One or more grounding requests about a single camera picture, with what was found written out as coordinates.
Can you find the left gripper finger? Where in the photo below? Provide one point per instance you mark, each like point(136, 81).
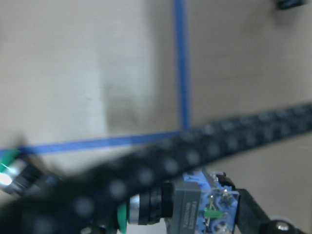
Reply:
point(251, 219)

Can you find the green push button switch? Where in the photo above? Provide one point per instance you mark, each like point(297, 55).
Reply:
point(205, 202)

